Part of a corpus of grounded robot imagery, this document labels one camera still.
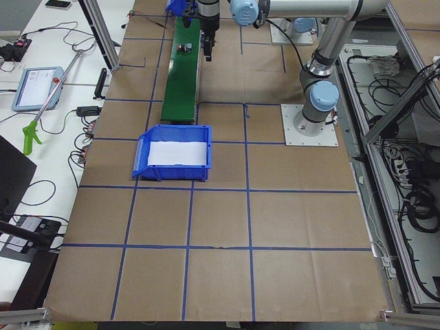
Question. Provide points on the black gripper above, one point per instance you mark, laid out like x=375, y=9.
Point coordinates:
x=209, y=21

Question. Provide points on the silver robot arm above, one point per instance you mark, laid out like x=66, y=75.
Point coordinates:
x=321, y=95
x=342, y=17

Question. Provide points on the blue plastic bin right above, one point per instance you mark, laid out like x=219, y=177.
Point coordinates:
x=177, y=7

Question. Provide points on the blue plastic bin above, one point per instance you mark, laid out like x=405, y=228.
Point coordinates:
x=177, y=7
x=178, y=133

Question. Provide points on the green conveyor belt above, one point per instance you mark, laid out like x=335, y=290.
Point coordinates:
x=181, y=86

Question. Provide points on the white foam pad left bin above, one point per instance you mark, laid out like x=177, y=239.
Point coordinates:
x=177, y=153

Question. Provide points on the blue plastic bin left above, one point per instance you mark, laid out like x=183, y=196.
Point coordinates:
x=178, y=133

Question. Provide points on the black power adapter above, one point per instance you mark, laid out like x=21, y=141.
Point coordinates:
x=85, y=111

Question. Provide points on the blue teach pendant tablet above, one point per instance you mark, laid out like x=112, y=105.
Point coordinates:
x=35, y=86

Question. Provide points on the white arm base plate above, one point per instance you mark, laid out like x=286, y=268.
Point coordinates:
x=298, y=131
x=297, y=29

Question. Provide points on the aluminium frame post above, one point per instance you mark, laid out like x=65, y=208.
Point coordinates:
x=95, y=19

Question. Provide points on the green handled reacher grabber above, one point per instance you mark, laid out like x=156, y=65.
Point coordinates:
x=30, y=130

